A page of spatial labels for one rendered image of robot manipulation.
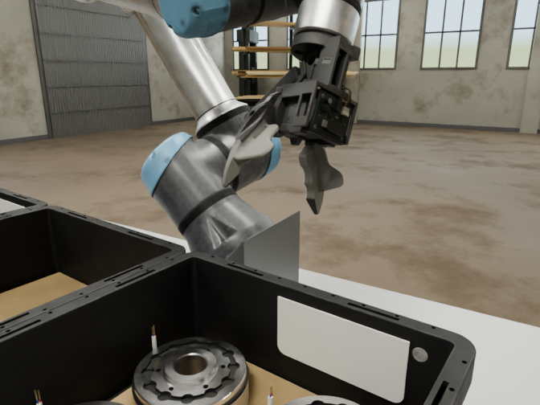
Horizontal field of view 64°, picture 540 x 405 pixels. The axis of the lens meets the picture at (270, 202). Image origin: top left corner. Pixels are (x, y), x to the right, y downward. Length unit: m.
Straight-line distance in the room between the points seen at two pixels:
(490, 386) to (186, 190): 0.53
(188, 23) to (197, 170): 0.26
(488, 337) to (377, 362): 0.46
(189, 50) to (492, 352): 0.72
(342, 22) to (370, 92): 10.17
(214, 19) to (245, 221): 0.30
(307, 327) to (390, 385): 0.08
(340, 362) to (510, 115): 9.87
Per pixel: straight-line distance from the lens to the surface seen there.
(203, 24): 0.54
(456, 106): 10.29
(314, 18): 0.55
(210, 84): 0.83
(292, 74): 0.56
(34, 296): 0.68
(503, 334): 0.86
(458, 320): 0.87
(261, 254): 0.67
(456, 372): 0.33
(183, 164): 0.72
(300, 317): 0.41
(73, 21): 9.31
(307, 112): 0.48
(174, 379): 0.41
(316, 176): 0.57
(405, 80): 10.49
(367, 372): 0.40
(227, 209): 0.69
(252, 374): 0.47
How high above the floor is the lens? 1.12
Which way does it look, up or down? 16 degrees down
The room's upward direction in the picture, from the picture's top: straight up
